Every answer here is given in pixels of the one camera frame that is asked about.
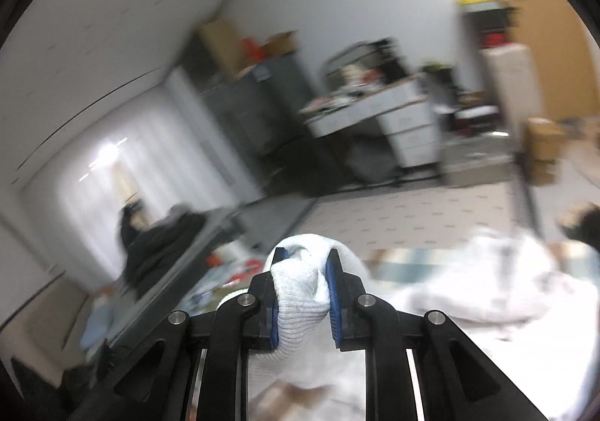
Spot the red packet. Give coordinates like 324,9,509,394
240,37,264,64

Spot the white desk with drawers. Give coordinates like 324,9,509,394
299,78,442,171

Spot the dark grey cabinet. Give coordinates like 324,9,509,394
180,34,341,197

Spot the checked pastel blanket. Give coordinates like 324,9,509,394
366,245,600,291

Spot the large cardboard box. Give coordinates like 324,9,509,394
198,19,245,81

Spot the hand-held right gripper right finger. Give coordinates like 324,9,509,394
325,247,549,421

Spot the light grey hoodie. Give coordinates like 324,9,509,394
216,234,594,421

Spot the brown cardboard box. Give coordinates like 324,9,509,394
522,117,567,186

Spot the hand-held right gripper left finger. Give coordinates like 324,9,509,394
66,247,288,421

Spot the arched mirror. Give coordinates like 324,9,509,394
320,41,378,90

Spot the white tall cabinet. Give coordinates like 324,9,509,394
482,43,548,133

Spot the white curtain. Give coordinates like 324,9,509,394
22,87,264,287

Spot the open small cardboard box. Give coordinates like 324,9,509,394
259,30,299,59

